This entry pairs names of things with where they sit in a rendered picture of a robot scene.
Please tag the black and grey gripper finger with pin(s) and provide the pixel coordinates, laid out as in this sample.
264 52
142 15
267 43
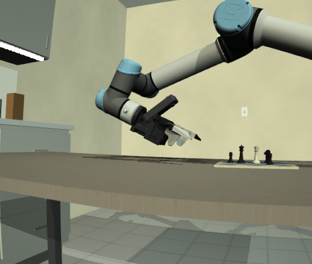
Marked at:
181 140
174 133

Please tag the white chess piece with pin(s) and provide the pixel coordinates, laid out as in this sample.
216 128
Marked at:
256 160

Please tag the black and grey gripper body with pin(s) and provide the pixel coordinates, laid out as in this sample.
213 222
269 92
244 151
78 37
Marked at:
151 130

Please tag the blue and cream chessboard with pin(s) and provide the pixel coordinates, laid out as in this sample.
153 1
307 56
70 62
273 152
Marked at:
249 164

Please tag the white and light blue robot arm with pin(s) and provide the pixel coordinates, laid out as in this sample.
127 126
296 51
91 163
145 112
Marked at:
238 23

